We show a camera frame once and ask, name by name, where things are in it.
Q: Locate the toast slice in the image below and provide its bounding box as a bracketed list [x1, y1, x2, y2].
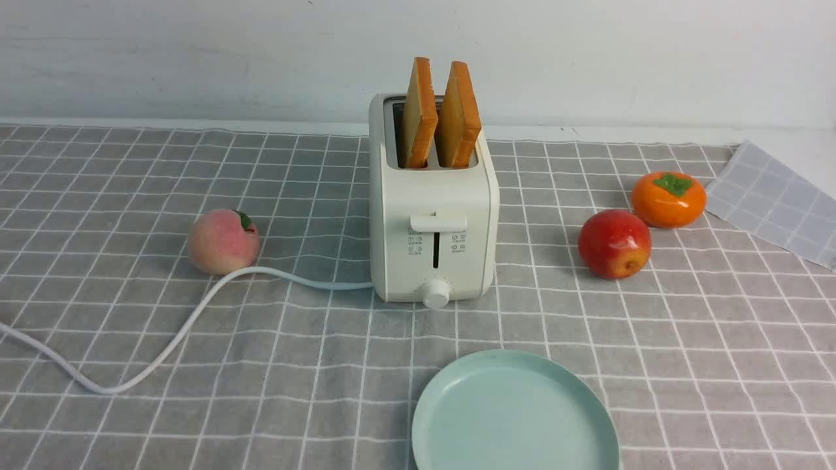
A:
[399, 57, 438, 169]
[436, 61, 483, 168]

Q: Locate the white two-slot toaster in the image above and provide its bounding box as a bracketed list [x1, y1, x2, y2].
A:
[368, 93, 500, 309]

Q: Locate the light green plate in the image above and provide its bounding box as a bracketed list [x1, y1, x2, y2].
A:
[410, 350, 620, 469]

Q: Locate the red apple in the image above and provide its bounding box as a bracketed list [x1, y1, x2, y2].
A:
[577, 209, 652, 279]

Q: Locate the pink peach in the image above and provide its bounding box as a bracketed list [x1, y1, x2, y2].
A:
[186, 208, 261, 276]

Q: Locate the orange persimmon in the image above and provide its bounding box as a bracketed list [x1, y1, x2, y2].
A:
[631, 172, 707, 229]

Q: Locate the grey checked tablecloth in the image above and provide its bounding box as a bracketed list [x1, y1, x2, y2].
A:
[1, 125, 834, 469]

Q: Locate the white power cable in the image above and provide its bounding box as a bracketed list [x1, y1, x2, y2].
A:
[0, 266, 374, 395]

